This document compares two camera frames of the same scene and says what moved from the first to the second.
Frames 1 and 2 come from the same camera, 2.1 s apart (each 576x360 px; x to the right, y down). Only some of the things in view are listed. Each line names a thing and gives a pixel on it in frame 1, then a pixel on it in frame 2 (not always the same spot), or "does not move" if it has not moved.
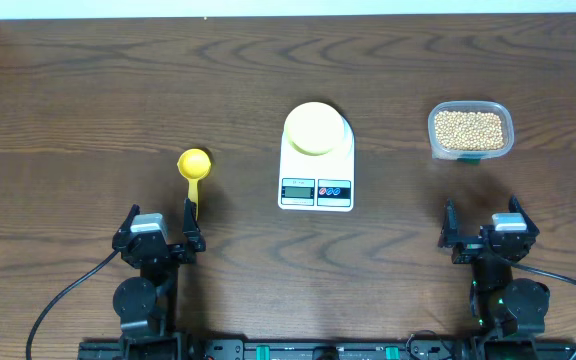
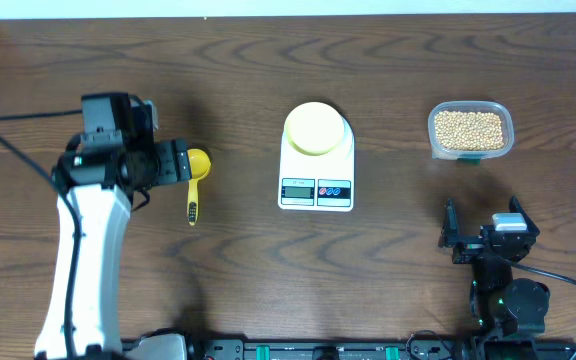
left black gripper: [169, 249] to [179, 161]
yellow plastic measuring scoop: [193, 165] does not move
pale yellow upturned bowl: [314, 128] does not move
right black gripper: [468, 245] does not move
